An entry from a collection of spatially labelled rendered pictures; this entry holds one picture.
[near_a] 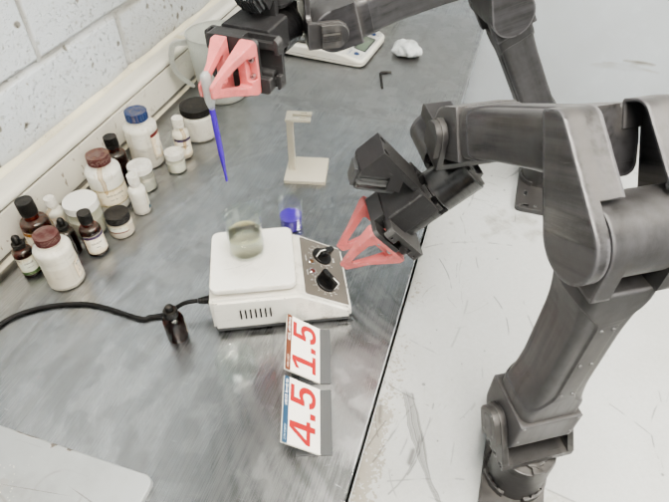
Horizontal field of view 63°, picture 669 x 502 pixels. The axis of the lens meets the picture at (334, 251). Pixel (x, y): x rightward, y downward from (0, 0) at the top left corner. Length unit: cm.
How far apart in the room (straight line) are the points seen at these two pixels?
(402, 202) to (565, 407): 28
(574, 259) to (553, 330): 11
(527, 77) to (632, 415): 52
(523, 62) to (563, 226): 55
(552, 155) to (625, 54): 171
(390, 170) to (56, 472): 53
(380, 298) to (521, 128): 43
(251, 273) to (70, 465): 32
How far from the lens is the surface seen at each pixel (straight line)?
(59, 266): 92
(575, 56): 211
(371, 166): 62
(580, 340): 49
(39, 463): 78
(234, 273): 78
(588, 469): 77
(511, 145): 52
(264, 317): 80
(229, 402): 76
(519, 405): 59
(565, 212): 42
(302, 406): 72
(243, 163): 113
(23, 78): 108
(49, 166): 107
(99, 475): 75
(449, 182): 66
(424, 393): 77
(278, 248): 81
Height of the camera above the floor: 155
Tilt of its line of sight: 45 degrees down
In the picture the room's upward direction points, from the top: straight up
